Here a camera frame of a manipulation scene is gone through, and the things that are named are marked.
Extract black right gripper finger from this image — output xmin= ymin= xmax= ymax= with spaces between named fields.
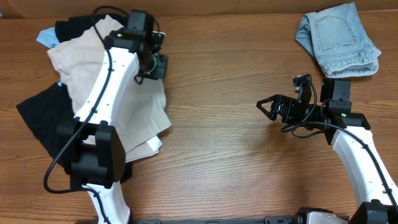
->
xmin=256 ymin=104 xmax=278 ymax=121
xmin=256 ymin=94 xmax=283 ymax=108

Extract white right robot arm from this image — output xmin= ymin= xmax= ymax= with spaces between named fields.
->
xmin=256 ymin=74 xmax=397 ymax=223

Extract black garment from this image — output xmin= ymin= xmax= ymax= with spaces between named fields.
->
xmin=16 ymin=14 xmax=133 ymax=190

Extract beige shorts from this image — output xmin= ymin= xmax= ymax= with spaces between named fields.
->
xmin=47 ymin=16 xmax=171 ymax=162

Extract folded light blue jeans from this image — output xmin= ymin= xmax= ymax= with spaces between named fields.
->
xmin=295 ymin=2 xmax=381 ymax=78

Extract light blue garment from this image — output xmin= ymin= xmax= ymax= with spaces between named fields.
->
xmin=36 ymin=27 xmax=60 ymax=49

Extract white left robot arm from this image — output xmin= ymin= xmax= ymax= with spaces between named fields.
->
xmin=53 ymin=10 xmax=168 ymax=223

